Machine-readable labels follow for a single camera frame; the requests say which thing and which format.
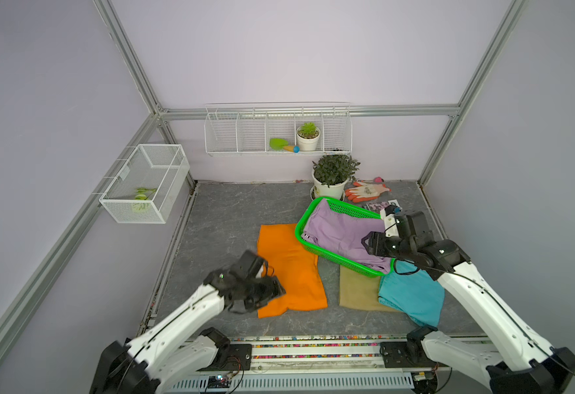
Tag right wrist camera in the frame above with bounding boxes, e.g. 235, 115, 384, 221
380, 205, 402, 237

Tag small potted plant white pot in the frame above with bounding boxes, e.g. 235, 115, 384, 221
297, 122, 320, 152

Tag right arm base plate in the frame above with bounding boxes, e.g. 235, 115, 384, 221
379, 341, 448, 369

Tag flower seed packet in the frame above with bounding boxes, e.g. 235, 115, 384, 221
363, 200, 402, 213

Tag orange white work gloves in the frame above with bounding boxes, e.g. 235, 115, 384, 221
345, 182, 390, 203

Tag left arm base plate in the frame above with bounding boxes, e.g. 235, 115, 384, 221
201, 344, 252, 372

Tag green plastic basket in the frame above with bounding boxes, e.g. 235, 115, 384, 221
294, 195, 397, 279

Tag green item in side basket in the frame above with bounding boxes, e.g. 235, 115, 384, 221
132, 187, 158, 213

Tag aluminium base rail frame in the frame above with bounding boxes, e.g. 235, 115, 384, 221
162, 336, 498, 393

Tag tan pants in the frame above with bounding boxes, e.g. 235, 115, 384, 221
338, 267, 397, 313

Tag purple pants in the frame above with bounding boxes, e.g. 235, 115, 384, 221
301, 198, 393, 274

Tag large potted plant white pot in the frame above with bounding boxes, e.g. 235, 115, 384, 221
312, 154, 361, 200

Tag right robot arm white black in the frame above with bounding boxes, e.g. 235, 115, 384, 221
361, 212, 575, 393

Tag white wire side basket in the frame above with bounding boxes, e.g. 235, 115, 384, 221
99, 144, 190, 224

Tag green toy shovel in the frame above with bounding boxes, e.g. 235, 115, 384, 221
269, 138, 300, 154

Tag orange pants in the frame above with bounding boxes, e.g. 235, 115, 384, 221
257, 224, 328, 318

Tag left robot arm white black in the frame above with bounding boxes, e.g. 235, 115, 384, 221
90, 251, 286, 393

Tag teal pants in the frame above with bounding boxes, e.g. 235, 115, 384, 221
378, 260, 445, 327

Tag white wire wall shelf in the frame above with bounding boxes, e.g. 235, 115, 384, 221
204, 103, 353, 155

